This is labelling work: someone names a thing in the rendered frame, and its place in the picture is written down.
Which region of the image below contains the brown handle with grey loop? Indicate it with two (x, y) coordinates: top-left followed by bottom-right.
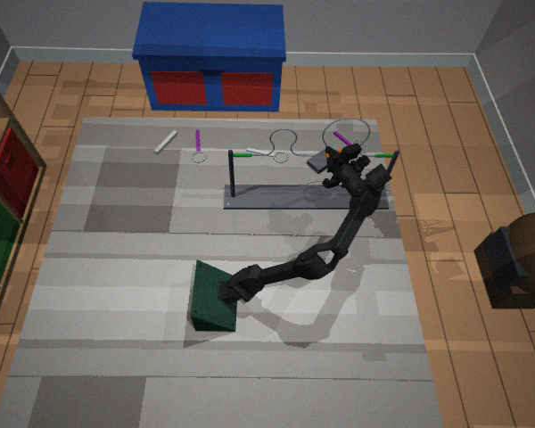
(325, 139), (368, 159)

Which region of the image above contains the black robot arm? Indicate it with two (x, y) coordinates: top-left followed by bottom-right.
(218, 164), (391, 305)

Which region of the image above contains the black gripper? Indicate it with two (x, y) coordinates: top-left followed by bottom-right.
(322, 144), (362, 189)

